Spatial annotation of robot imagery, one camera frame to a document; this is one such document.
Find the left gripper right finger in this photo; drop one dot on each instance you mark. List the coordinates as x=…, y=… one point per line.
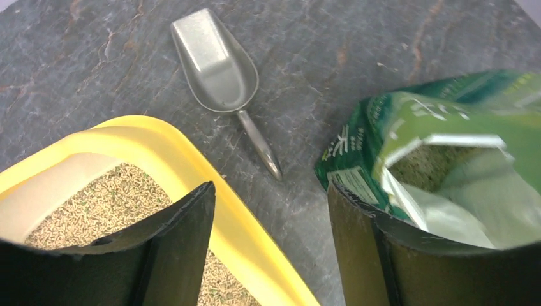
x=385, y=261

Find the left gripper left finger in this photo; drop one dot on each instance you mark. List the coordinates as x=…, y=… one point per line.
x=156, y=261

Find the green litter bag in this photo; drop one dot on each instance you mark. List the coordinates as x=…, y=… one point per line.
x=458, y=157

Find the yellow litter box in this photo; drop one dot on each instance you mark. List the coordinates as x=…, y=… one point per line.
x=36, y=186

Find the grey metal scoop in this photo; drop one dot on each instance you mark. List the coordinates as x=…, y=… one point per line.
x=221, y=74

